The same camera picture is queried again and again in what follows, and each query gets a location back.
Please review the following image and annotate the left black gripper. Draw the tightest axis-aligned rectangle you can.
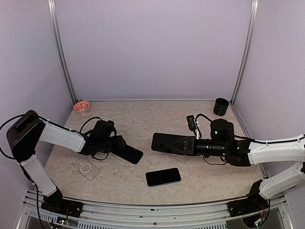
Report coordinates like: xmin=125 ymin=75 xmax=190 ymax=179
xmin=98 ymin=135 xmax=125 ymax=153

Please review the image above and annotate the purple smartphone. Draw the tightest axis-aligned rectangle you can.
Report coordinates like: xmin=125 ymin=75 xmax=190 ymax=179
xmin=151 ymin=133 xmax=183 ymax=153

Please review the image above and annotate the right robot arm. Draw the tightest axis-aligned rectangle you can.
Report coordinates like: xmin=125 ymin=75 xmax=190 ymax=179
xmin=155 ymin=119 xmax=305 ymax=212

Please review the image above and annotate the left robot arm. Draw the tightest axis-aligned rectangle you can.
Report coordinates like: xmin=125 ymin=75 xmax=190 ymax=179
xmin=7 ymin=110 xmax=126 ymax=212

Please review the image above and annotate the clear magsafe case right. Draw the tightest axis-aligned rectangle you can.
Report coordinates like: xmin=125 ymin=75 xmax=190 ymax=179
xmin=172 ymin=155 xmax=190 ymax=164

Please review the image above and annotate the clear magsafe case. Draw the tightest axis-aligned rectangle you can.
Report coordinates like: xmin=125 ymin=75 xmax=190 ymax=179
xmin=71 ymin=158 xmax=100 ymax=181
xmin=172 ymin=155 xmax=190 ymax=164

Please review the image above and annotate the clear magsafe case left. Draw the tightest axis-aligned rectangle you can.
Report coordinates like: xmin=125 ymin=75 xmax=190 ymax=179
xmin=71 ymin=158 xmax=100 ymax=181

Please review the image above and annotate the teal-edged smartphone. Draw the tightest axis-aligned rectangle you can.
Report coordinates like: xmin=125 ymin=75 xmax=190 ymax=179
xmin=145 ymin=168 xmax=181 ymax=187

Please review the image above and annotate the red white patterned bowl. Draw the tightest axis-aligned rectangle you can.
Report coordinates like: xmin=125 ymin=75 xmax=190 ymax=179
xmin=73 ymin=100 xmax=90 ymax=115

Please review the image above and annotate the dark green cup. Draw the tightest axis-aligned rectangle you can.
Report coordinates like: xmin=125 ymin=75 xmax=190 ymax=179
xmin=213 ymin=98 xmax=229 ymax=116

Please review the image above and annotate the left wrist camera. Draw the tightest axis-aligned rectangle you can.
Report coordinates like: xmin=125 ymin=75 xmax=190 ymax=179
xmin=107 ymin=120 xmax=114 ymax=127

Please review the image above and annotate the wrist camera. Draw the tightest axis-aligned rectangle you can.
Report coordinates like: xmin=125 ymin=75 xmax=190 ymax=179
xmin=107 ymin=120 xmax=114 ymax=127
xmin=186 ymin=115 xmax=202 ymax=139

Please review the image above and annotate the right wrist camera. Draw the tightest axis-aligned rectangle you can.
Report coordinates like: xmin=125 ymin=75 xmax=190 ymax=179
xmin=186 ymin=115 xmax=202 ymax=139

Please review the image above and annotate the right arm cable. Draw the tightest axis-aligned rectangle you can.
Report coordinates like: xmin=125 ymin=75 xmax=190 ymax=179
xmin=234 ymin=135 xmax=305 ymax=144

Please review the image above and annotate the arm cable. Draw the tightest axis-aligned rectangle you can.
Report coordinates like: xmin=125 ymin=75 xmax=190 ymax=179
xmin=234 ymin=135 xmax=305 ymax=144
xmin=0 ymin=114 xmax=40 ymax=160

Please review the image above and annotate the front aluminium rail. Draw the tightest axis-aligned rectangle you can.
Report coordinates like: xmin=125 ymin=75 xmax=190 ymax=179
xmin=13 ymin=190 xmax=297 ymax=229

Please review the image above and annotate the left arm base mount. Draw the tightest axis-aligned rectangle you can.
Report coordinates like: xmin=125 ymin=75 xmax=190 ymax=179
xmin=41 ymin=190 xmax=83 ymax=218

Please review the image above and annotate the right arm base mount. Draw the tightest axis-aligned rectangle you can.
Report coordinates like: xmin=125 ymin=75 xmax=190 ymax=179
xmin=227 ymin=180 xmax=270 ymax=217

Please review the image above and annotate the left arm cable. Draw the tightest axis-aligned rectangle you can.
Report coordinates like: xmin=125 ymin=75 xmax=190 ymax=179
xmin=0 ymin=114 xmax=40 ymax=160

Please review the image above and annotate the left aluminium frame post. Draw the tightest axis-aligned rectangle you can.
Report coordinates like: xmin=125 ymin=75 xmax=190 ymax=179
xmin=47 ymin=0 xmax=77 ymax=104

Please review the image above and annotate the aluminium frame post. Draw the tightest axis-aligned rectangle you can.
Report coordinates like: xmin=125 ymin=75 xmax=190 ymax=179
xmin=230 ymin=0 xmax=259 ymax=106
xmin=47 ymin=0 xmax=77 ymax=104

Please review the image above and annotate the right aluminium frame post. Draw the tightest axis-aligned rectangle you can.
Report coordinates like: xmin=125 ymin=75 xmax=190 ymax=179
xmin=230 ymin=0 xmax=259 ymax=106

